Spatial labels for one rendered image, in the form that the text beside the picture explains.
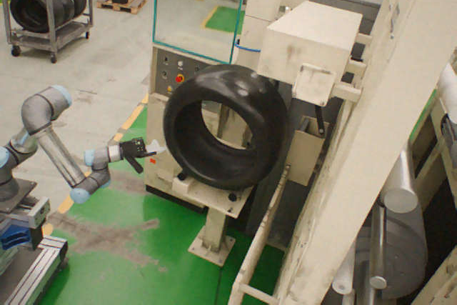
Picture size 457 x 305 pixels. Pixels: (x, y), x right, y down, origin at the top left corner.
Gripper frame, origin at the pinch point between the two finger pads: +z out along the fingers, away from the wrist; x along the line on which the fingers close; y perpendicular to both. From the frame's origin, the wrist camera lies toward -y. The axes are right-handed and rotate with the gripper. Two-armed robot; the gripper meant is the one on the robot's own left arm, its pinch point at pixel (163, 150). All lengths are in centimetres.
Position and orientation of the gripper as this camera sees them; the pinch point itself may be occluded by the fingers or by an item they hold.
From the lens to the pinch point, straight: 170.2
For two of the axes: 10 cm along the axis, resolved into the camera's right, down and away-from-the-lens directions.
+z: 9.5, -1.5, 2.9
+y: -0.7, -9.6, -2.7
